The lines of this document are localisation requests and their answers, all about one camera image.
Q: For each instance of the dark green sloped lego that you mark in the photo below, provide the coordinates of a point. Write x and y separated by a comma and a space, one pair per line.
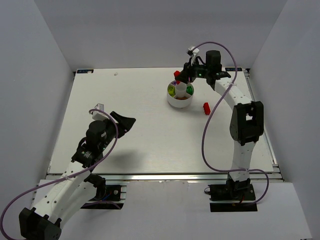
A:
190, 92

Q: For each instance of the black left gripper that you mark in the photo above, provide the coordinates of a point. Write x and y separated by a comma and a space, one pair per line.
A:
116, 125

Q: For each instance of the aluminium table front rail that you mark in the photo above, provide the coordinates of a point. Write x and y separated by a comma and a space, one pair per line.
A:
165, 177

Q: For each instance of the red curved lego brick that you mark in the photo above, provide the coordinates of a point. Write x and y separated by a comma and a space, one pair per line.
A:
176, 73

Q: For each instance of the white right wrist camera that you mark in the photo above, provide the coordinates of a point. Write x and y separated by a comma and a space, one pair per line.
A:
193, 53

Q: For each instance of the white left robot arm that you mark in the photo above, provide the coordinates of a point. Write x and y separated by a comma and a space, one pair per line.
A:
46, 219

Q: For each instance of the red long lego brick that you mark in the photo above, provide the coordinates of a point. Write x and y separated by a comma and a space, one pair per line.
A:
206, 108

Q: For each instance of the dark green square lego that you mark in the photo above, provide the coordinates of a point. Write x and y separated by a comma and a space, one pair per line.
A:
189, 88

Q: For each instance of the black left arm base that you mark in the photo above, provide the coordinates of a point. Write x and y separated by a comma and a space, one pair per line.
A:
108, 196

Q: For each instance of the blue label sticker right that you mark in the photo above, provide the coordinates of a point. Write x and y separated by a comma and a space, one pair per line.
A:
233, 69

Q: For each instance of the aluminium table rail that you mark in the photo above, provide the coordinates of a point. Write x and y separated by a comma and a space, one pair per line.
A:
269, 146
165, 177

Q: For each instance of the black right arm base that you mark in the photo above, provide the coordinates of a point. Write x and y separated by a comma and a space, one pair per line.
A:
232, 197

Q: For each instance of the aluminium table right rail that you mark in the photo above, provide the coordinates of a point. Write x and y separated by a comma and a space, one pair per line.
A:
269, 146

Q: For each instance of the lime green sloped lego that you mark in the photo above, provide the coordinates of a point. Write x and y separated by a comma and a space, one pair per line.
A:
171, 89

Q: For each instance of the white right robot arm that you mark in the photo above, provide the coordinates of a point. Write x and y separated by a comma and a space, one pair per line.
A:
247, 119

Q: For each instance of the white round divided container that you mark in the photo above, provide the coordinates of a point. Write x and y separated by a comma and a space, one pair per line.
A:
180, 91

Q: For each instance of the blue label sticker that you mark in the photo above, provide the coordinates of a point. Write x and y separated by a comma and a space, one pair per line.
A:
233, 69
84, 71

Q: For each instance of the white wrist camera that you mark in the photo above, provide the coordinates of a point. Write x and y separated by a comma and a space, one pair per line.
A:
193, 53
98, 114

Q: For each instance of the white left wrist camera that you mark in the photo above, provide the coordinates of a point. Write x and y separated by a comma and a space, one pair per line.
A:
98, 114

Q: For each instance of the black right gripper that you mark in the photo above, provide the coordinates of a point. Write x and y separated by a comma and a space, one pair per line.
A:
187, 73

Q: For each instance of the blue label sticker left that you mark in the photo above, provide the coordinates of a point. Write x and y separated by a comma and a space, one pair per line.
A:
84, 71

